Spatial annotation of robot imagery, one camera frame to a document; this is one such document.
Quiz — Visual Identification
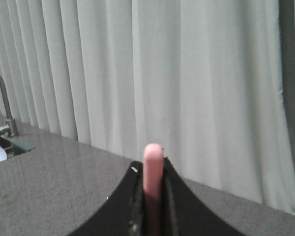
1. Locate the pink chopstick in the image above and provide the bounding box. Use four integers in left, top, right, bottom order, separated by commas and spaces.
143, 143, 164, 236

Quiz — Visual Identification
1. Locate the pale green curtain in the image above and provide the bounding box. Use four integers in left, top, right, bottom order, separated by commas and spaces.
0, 0, 295, 215

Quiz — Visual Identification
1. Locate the grey metal faucet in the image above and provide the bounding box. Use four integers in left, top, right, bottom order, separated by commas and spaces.
0, 75, 19, 138

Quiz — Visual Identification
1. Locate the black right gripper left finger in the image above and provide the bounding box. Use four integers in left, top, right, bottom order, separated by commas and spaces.
70, 161, 142, 236

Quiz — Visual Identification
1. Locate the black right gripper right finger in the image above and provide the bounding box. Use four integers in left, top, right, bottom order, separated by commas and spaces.
161, 158, 243, 236

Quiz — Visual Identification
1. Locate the steel sink basin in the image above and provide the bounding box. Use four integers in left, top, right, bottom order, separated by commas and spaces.
0, 136, 35, 162

